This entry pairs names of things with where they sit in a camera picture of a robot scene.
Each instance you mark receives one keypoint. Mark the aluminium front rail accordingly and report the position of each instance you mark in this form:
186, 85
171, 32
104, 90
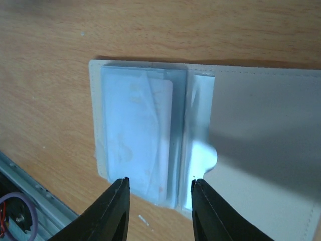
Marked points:
49, 213

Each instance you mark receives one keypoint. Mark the VIP card left sleeve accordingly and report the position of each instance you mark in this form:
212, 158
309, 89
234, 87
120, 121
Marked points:
138, 124

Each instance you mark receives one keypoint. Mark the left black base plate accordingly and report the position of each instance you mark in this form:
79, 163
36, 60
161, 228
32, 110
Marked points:
18, 217

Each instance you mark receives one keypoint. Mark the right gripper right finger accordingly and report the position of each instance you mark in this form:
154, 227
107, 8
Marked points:
215, 219

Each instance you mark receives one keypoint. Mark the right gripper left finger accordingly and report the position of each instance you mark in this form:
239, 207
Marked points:
105, 219

